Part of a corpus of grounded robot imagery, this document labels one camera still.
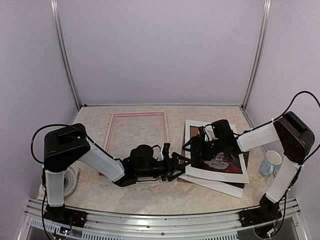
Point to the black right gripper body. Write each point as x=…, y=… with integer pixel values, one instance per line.
x=215, y=148

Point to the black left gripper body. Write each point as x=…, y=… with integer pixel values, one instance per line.
x=163, y=170

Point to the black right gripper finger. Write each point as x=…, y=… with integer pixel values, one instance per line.
x=206, y=155
x=191, y=145

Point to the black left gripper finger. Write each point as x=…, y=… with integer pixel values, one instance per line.
x=179, y=161
x=174, y=173

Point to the dark landscape photo print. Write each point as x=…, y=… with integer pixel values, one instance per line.
x=225, y=162

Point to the white photo mat board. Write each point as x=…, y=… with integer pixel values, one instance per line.
x=215, y=175

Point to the clear acrylic glass sheet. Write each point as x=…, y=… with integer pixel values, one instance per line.
x=137, y=130

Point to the pink wooden picture frame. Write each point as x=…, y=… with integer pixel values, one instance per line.
x=110, y=130

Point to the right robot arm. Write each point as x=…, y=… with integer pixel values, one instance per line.
x=217, y=151

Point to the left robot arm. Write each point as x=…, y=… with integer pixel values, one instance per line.
x=70, y=143

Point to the brown cardboard backing board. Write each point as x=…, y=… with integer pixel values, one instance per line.
x=187, y=179

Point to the light blue ceramic mug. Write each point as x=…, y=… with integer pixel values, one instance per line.
x=271, y=160

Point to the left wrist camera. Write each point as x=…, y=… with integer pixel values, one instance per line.
x=164, y=151

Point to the aluminium front rail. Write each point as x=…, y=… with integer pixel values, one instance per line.
x=101, y=225

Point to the right aluminium corner post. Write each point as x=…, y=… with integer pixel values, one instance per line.
x=258, y=53

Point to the aluminium corner post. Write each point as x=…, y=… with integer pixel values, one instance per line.
x=258, y=53
x=54, y=5

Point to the left aluminium corner post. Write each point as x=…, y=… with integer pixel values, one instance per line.
x=54, y=5

